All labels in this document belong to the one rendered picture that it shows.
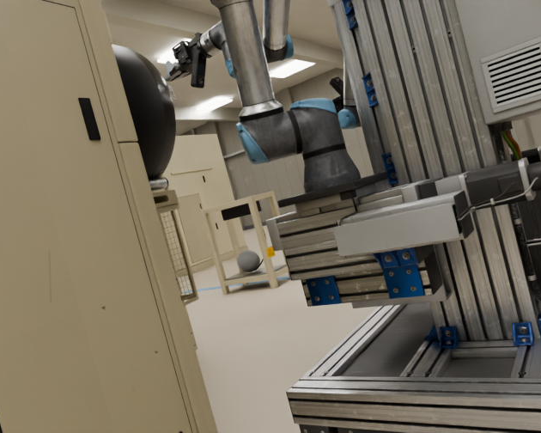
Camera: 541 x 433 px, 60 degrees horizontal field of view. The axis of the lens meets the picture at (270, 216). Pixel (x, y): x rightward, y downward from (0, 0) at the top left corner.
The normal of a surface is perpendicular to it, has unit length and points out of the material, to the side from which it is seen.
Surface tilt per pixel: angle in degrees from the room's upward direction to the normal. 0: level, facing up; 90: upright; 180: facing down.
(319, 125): 90
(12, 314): 90
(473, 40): 90
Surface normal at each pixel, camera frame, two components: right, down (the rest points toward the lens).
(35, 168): 0.82, -0.20
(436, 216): -0.55, 0.18
